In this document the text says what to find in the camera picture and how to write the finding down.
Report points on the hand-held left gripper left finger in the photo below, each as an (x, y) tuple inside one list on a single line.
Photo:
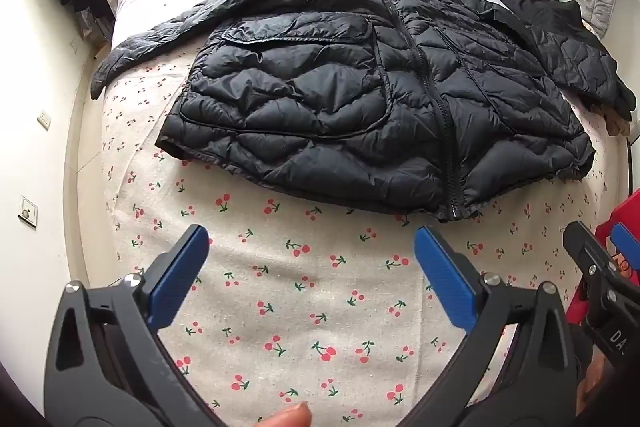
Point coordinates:
[(177, 279)]

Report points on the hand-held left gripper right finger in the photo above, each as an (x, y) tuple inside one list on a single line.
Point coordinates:
[(447, 279)]

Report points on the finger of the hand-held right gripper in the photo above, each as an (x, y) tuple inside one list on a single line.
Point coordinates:
[(587, 254), (627, 244)]

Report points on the black quilted puffer jacket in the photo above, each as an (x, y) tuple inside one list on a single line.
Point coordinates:
[(310, 117)]

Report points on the person's left hand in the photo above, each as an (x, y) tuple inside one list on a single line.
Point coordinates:
[(290, 417)]

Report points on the red plastic chair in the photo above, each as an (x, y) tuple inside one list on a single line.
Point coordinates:
[(620, 212)]

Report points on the cherry print bed sheet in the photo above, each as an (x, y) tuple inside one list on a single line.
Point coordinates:
[(310, 287)]

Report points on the wall switch with round knob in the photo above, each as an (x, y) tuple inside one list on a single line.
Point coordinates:
[(28, 211)]

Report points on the white wall socket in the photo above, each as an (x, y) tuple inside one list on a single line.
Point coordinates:
[(45, 119)]

